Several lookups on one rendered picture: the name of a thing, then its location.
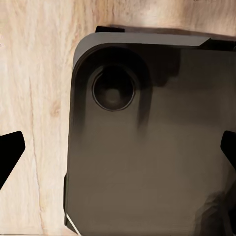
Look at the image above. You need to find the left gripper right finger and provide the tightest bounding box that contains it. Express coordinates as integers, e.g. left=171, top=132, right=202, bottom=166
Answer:
left=220, top=130, right=236, bottom=170

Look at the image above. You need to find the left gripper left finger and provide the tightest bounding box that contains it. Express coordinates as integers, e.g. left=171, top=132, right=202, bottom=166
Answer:
left=0, top=131, right=26, bottom=189

